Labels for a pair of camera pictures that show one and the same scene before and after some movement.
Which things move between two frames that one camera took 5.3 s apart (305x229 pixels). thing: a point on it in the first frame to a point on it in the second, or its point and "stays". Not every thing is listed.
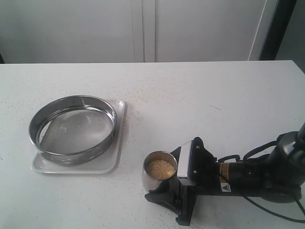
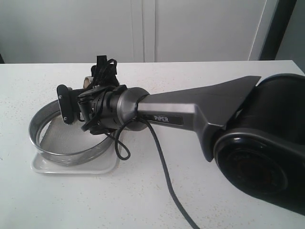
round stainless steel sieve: (73, 130) stays
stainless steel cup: (158, 166) to (87, 80)
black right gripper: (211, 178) to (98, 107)
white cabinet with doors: (55, 31) stays
